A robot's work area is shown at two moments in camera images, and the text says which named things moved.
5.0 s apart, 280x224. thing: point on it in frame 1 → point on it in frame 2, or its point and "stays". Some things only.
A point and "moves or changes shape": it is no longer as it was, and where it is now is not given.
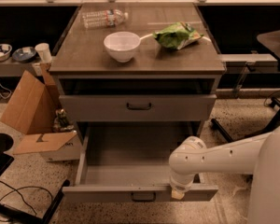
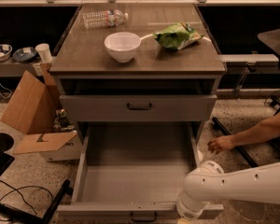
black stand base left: x=0 y=161 stays
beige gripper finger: x=177 y=194 → x=183 y=221
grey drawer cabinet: x=145 y=63 stays
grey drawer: x=130 y=161 moves or changes shape
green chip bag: x=177 y=35 stays
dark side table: x=275 y=40 stays
